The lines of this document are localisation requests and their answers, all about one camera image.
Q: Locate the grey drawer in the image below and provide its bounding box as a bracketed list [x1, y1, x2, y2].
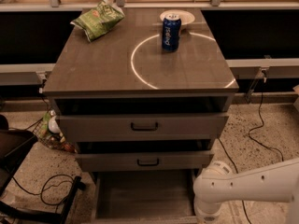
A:
[90, 170, 197, 224]
[76, 151, 213, 172]
[57, 113, 228, 143]

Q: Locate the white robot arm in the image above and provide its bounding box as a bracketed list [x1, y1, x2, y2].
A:
[193, 158, 299, 224]

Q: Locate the grey drawer cabinet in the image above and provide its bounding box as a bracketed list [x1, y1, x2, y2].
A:
[43, 7, 240, 185]

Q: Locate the blue Pepsi can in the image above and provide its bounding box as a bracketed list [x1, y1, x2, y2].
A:
[162, 13, 181, 51]

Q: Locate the green chip bag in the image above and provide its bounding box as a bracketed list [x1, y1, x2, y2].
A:
[71, 0, 124, 42]

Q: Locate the black cable by cabinet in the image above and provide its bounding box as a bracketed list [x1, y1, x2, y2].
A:
[218, 137, 252, 224]

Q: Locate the wire basket with items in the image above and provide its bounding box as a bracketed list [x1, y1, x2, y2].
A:
[33, 110, 76, 153]

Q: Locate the black power adapter cable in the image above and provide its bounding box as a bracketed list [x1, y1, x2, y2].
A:
[248, 75, 285, 162]

